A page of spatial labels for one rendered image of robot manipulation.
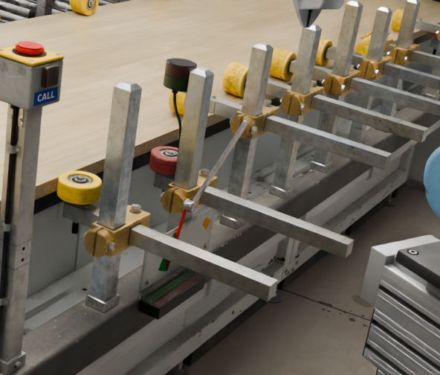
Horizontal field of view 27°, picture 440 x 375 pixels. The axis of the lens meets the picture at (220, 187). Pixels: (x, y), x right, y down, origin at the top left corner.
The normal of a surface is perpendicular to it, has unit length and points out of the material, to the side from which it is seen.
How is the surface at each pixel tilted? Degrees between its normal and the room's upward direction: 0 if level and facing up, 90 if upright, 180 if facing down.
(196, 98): 90
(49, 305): 0
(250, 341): 0
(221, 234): 0
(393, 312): 90
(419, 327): 90
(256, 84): 90
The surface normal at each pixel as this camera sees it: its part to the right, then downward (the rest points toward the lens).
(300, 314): 0.15, -0.91
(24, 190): 0.86, 0.32
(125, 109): -0.49, 0.27
